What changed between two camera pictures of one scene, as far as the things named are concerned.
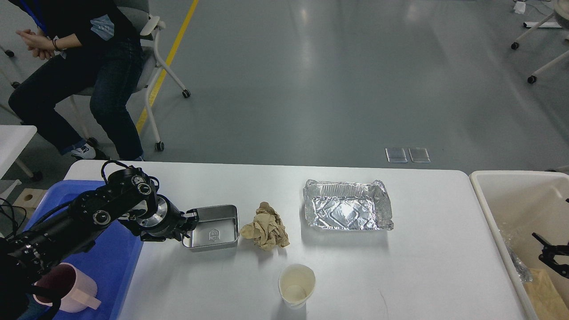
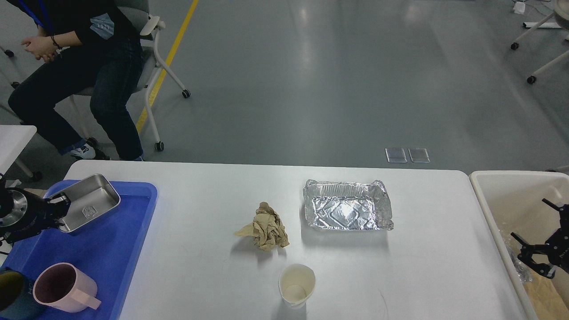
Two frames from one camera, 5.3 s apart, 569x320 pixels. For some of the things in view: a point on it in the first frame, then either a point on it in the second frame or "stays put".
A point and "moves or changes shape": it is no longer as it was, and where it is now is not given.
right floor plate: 418,154 stays put
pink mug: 77,291 stays put
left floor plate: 396,155 stays put
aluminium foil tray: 347,206 stays put
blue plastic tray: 110,259 stays put
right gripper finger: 549,252 to 556,247
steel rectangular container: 218,227 moves or changes shape
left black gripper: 166,221 to 23,215
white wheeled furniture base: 561,10 stays put
